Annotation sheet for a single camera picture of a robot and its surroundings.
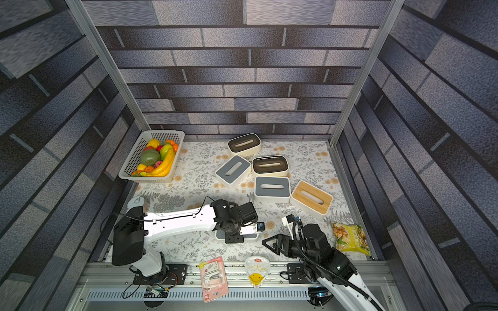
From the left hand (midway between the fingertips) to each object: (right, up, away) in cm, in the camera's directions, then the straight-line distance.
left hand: (240, 233), depth 77 cm
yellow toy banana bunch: (-40, +25, +19) cm, 51 cm away
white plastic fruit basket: (-59, +28, +23) cm, 69 cm away
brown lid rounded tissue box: (+15, +26, +27) cm, 40 cm away
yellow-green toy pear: (-44, +35, +28) cm, 63 cm away
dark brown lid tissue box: (+1, +38, +35) cm, 52 cm away
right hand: (+10, -2, -6) cm, 12 cm away
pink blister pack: (-9, -17, -6) cm, 20 cm away
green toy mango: (-50, +31, +24) cm, 63 cm away
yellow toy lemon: (-53, +40, +33) cm, 74 cm away
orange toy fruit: (-39, +37, +31) cm, 62 cm away
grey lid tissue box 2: (-4, +25, +25) cm, 36 cm away
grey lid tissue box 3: (+13, +15, +18) cm, 27 cm away
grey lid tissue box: (-8, 0, -1) cm, 8 cm away
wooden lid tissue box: (+33, +11, +14) cm, 37 cm away
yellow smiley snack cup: (+6, -8, -10) cm, 15 cm away
